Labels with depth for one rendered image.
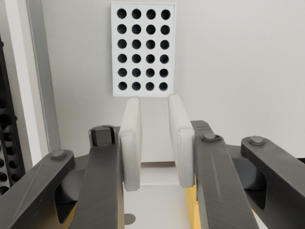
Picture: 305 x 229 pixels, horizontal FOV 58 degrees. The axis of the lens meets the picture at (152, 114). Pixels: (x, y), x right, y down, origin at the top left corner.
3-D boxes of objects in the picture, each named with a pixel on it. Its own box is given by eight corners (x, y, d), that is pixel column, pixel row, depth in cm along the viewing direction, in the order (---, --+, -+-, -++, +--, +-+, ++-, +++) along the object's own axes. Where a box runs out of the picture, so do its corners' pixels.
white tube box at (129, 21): (114, 3, 38) (110, 1, 35) (174, 4, 39) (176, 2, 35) (115, 90, 42) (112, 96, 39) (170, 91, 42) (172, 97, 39)
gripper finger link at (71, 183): (120, 201, 11) (47, 206, 11) (128, 148, 16) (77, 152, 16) (115, 168, 11) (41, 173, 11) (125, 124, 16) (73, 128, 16)
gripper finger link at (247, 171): (200, 162, 11) (276, 157, 11) (184, 120, 16) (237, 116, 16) (201, 195, 11) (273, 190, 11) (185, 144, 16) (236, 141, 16)
